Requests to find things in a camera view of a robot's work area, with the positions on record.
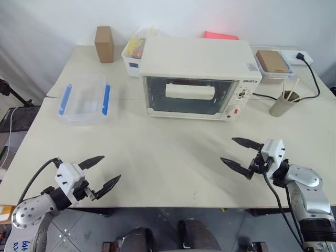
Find white storage bin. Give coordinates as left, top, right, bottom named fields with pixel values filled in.
left=121, top=26, right=161, bottom=78

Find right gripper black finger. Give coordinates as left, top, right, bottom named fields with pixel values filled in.
left=219, top=156, right=255, bottom=180
left=231, top=137, right=264, bottom=152

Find grey cup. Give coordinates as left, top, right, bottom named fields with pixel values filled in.
left=269, top=90, right=303, bottom=118

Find black tripod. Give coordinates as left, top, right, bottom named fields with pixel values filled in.
left=0, top=78, right=34, bottom=108

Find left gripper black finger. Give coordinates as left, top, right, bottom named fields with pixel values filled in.
left=78, top=155, right=106, bottom=171
left=93, top=174, right=122, bottom=201

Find red flat object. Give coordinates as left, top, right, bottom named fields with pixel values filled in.
left=204, top=30, right=240, bottom=41

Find white power strip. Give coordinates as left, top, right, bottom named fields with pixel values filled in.
left=279, top=49, right=314, bottom=67

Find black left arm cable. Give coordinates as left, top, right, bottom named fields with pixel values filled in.
left=16, top=156, right=63, bottom=204

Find white toaster oven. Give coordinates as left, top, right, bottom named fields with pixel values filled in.
left=138, top=36, right=263, bottom=123

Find clear container with brown block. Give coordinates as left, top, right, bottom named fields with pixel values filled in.
left=250, top=46, right=295, bottom=85

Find black plug with power cable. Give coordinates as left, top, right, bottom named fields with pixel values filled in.
left=252, top=52, right=321, bottom=102

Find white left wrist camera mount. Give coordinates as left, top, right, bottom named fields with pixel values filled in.
left=54, top=163, right=86, bottom=195

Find tall brown cardboard box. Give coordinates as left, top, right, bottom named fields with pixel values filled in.
left=94, top=25, right=115, bottom=64

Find thin white cable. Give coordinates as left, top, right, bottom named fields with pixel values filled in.
left=0, top=106, right=19, bottom=169

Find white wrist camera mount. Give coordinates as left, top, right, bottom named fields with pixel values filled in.
left=260, top=139, right=286, bottom=170
left=54, top=163, right=86, bottom=195

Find clear container with blue clips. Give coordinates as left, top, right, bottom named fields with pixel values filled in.
left=54, top=73, right=112, bottom=127

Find flat brown cardboard box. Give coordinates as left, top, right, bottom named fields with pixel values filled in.
left=255, top=49, right=293, bottom=74

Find colourful small items in bin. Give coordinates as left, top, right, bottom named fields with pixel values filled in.
left=129, top=34, right=147, bottom=58

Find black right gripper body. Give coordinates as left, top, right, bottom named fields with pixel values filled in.
left=248, top=149, right=275, bottom=177

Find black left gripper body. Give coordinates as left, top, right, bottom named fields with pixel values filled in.
left=71, top=179, right=97, bottom=203

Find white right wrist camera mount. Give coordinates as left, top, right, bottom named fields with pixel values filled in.
left=260, top=139, right=286, bottom=170

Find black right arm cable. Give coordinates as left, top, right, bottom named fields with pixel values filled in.
left=263, top=167, right=308, bottom=249

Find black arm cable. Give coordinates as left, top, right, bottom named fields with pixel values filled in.
left=263, top=167, right=308, bottom=249
left=16, top=156, right=63, bottom=204

